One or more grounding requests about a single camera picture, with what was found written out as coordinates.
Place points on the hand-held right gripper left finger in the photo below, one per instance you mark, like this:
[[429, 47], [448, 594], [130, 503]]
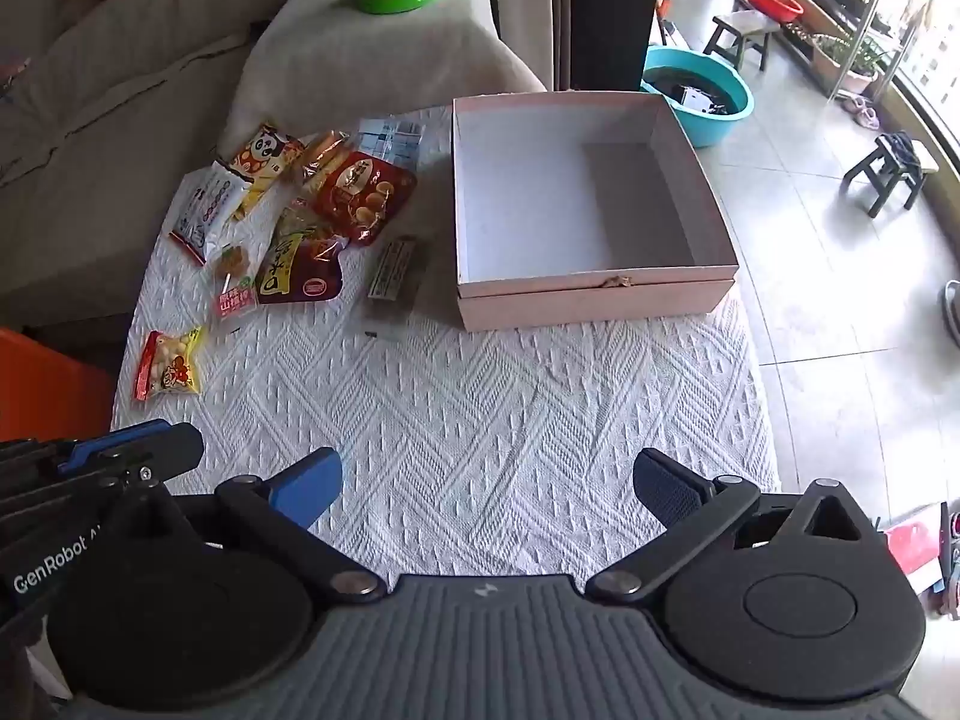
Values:
[[307, 491]]

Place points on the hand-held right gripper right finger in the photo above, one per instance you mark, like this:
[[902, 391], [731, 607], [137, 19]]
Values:
[[667, 495]]

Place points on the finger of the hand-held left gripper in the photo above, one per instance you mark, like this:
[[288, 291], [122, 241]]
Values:
[[112, 441], [176, 450]]

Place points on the red yellow star snack packet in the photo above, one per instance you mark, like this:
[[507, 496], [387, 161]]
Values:
[[169, 367]]

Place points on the small clear orange candy packet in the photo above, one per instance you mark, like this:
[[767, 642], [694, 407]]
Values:
[[232, 277]]

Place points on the dark red yellow-label snack packet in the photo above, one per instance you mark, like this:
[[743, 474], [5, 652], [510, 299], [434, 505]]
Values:
[[296, 270]]

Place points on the grey white snack bar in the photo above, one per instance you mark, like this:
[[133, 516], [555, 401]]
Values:
[[394, 274]]

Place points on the white red-trimmed snack packet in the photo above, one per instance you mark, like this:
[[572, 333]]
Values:
[[202, 214]]

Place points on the panda print snack packet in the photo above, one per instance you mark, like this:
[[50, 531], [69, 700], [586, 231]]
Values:
[[262, 161]]

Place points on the red packet with yellow rounds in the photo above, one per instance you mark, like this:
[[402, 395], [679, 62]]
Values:
[[364, 195]]

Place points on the pink cardboard box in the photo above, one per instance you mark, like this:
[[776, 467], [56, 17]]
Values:
[[525, 202]]

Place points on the long yellow noodle snack packet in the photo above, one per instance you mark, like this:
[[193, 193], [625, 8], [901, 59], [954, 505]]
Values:
[[326, 154]]

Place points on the clear packet of blue cubes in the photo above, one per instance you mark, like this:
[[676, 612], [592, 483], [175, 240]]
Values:
[[390, 136]]

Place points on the orange chair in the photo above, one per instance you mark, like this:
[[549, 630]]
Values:
[[45, 382]]

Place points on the red plastic item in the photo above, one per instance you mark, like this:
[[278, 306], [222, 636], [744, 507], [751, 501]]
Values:
[[915, 547]]

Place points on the beige sofa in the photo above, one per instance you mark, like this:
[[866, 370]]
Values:
[[97, 127]]

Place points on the teal plastic basin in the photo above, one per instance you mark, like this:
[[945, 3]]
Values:
[[720, 124]]

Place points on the dark wooden stool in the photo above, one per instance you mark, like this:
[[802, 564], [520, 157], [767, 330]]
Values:
[[881, 180]]

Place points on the dark cloth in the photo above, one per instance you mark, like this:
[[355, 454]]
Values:
[[898, 146]]

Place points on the pink slippers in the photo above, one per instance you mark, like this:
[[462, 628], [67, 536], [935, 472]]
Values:
[[862, 112]]

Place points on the beige armrest cover cloth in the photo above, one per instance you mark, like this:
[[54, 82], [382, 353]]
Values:
[[390, 52]]

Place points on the potted plant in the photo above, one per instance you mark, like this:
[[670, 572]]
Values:
[[851, 64]]

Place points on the dark stool with pale seat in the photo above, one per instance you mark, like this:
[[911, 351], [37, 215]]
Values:
[[739, 26]]

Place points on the red plastic basin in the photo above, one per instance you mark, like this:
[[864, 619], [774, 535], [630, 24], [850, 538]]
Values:
[[772, 0]]

